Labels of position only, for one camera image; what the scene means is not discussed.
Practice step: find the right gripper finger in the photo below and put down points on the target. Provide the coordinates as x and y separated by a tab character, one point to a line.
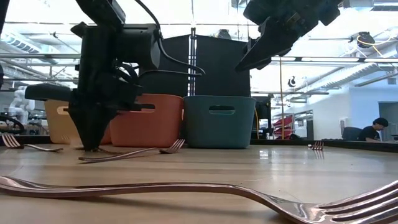
276	37
252	45

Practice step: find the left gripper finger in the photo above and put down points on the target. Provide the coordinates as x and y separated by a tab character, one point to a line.
101	124
84	124

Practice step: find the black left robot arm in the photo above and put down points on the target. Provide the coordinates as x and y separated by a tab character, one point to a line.
99	12

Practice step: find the yellow plastic bin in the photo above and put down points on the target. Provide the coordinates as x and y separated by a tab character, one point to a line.
56	124

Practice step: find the black backdrop screen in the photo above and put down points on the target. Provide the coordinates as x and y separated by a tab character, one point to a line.
224	62

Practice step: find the orange plastic bin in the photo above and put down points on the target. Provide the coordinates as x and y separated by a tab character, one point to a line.
149	124

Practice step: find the white robot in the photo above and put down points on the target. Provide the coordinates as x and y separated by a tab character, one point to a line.
20	105

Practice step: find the black stand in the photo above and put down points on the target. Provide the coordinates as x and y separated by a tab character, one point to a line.
264	118

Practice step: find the red rack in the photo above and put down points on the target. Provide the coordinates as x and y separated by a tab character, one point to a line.
284	124

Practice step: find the teal plastic bin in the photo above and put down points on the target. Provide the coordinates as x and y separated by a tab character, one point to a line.
217	130

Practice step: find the dark office chair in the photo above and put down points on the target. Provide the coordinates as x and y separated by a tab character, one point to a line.
349	133

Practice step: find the person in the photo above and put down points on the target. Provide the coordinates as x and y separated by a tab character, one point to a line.
370	132

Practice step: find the white ventilation duct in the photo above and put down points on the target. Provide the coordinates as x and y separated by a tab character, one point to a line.
342	77

